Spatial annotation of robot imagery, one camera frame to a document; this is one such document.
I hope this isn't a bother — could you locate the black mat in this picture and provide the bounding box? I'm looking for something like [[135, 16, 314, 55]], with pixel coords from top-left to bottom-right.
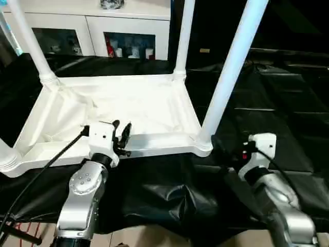
[[0, 50, 329, 237]]

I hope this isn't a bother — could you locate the red bottle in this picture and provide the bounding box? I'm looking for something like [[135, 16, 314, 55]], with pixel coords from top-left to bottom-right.
[[106, 38, 116, 58]]

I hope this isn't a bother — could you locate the white cabinet with glass doors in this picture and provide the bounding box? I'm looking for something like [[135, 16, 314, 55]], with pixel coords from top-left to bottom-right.
[[4, 0, 172, 62]]

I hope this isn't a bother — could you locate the grey metal bar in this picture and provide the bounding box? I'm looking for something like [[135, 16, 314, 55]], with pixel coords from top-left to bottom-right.
[[250, 48, 329, 58]]

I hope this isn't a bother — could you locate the large black case yellow label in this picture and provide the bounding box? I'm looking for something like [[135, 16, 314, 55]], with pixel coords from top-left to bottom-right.
[[168, 0, 254, 70]]

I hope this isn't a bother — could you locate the black stand rod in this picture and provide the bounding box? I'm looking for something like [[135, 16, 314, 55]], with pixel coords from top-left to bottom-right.
[[0, 225, 42, 245]]

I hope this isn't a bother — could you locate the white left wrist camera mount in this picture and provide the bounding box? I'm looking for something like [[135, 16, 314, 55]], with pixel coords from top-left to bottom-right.
[[86, 121, 121, 168]]

